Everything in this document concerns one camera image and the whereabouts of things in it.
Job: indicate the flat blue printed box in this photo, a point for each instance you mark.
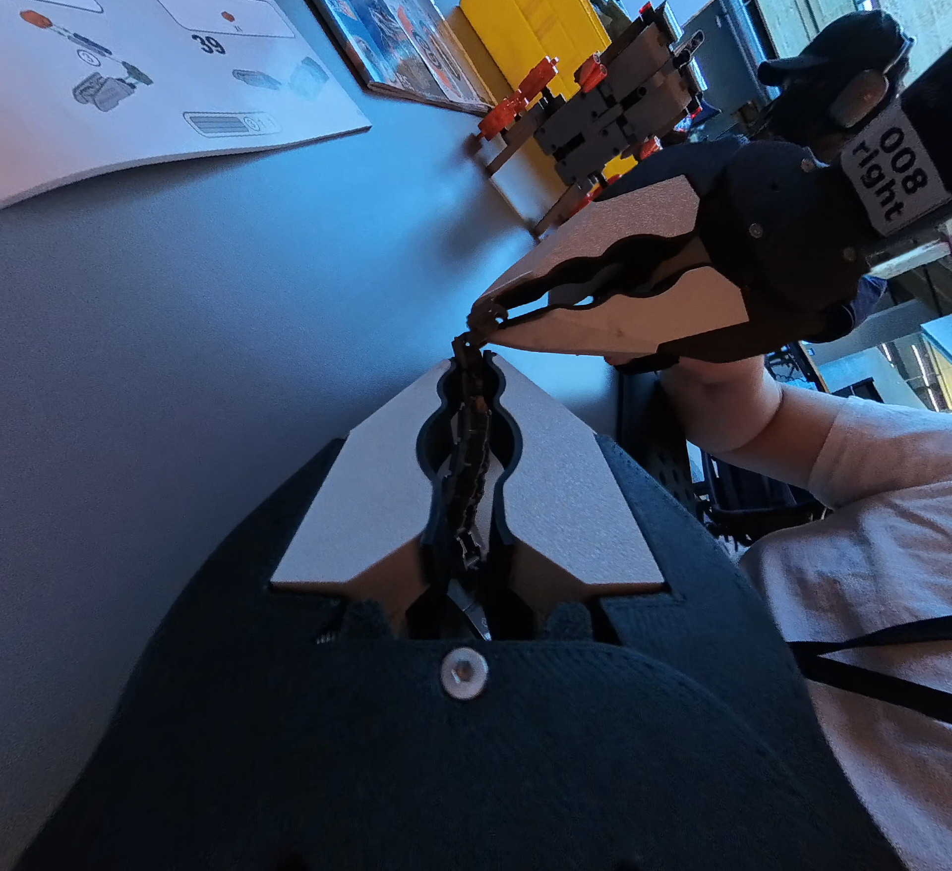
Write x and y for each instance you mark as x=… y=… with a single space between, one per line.
x=372 y=1

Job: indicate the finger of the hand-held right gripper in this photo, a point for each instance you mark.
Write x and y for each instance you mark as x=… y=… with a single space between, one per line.
x=654 y=313
x=610 y=224

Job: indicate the grey orange toy robot model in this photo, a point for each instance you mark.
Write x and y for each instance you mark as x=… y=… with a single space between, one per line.
x=610 y=112

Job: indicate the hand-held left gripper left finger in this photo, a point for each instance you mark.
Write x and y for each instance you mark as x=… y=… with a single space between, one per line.
x=357 y=506

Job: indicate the grey desk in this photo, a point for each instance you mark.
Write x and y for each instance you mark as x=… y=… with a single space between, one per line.
x=223 y=365

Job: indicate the black perforated chair back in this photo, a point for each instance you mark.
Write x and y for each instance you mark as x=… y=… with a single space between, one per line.
x=662 y=440

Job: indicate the yellow plastic bin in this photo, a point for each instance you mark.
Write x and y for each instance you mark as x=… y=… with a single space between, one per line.
x=528 y=8

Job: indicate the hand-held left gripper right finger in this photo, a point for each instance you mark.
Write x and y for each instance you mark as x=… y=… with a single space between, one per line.
x=576 y=514

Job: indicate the person's pale shirt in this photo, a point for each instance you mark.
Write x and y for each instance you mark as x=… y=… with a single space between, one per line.
x=877 y=588

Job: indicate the open instruction booklet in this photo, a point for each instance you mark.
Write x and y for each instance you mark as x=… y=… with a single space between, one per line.
x=149 y=68

